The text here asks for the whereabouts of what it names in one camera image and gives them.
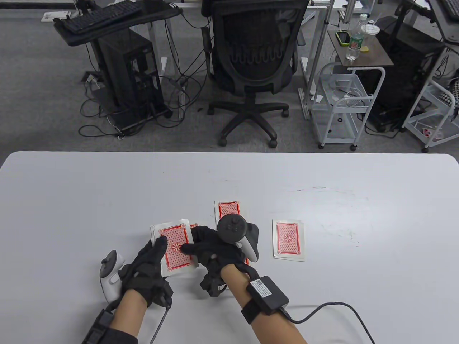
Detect red and white card packet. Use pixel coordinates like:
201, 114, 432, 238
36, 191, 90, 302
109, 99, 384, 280
420, 126, 444, 142

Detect white and black VR controller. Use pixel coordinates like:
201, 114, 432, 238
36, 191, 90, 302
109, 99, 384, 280
217, 214, 260, 263
100, 250, 126, 303

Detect black computer tower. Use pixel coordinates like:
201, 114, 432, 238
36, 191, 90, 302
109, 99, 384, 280
359, 16, 449, 133
94, 28, 172, 131

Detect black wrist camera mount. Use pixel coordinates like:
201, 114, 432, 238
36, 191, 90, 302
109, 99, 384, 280
200, 267, 228, 298
156, 283, 174, 309

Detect black mesh office chair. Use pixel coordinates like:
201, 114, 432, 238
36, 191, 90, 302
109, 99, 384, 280
201, 0, 312, 148

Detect black keyboard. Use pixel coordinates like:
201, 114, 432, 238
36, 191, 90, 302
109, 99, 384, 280
439, 0, 459, 20
58, 0, 144, 34

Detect white desk leg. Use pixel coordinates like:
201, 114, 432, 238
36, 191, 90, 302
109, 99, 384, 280
298, 0, 336, 120
148, 20, 169, 77

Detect brown side table white frame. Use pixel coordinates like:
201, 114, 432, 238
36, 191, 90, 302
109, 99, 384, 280
327, 26, 394, 135

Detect person's left forearm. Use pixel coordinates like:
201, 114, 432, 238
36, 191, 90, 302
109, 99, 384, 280
82, 288, 148, 344

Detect thin black cable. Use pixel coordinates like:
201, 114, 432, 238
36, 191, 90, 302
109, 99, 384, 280
149, 306, 170, 344

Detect black white checkered cloth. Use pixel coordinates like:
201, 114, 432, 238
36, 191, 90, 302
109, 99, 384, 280
439, 77, 459, 108

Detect deck of red playing cards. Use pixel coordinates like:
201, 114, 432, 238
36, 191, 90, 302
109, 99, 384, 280
150, 219, 199, 278

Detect black hanging power brick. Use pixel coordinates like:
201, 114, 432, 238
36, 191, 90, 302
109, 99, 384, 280
201, 26, 213, 77

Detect clear plastic cup with lid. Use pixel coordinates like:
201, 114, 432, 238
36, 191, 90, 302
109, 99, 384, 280
360, 21, 381, 43

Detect black strapped wrist sensor box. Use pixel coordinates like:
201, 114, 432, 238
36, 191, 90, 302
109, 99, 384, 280
82, 309, 115, 344
240, 275, 290, 325

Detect clear bottle green label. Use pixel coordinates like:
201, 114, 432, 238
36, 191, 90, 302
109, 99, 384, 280
345, 14, 369, 61

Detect person's right hand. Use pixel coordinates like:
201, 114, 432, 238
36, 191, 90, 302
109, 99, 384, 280
181, 223, 260, 276

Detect white charger cable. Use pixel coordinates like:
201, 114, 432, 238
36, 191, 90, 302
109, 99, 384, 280
332, 80, 372, 107

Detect thick black cable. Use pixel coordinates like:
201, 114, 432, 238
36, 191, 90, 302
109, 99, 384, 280
281, 302, 376, 344

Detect person's left hand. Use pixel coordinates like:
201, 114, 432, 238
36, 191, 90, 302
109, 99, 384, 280
118, 236, 173, 307

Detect person's right forearm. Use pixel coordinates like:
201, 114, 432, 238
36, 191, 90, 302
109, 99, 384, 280
219, 264, 309, 344

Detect white rolling wire cart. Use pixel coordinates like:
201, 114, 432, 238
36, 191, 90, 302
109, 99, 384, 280
310, 63, 377, 151
402, 47, 459, 153

